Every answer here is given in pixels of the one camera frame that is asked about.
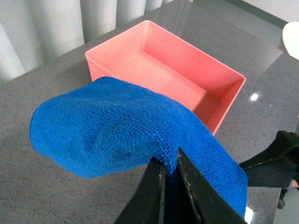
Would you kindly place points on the white curtain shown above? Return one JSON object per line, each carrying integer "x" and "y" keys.
{"x": 37, "y": 32}

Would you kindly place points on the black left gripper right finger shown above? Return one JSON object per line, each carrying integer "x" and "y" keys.
{"x": 204, "y": 205}

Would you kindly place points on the blue microfiber cloth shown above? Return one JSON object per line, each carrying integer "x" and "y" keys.
{"x": 111, "y": 125}

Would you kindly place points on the pink plastic box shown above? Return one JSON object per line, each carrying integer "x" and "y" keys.
{"x": 152, "y": 57}

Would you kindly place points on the white round object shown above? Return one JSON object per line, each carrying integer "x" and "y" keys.
{"x": 290, "y": 36}

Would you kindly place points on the black gloved object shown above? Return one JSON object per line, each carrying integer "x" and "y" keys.
{"x": 277, "y": 166}

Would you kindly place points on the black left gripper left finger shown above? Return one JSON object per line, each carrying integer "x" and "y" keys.
{"x": 148, "y": 202}

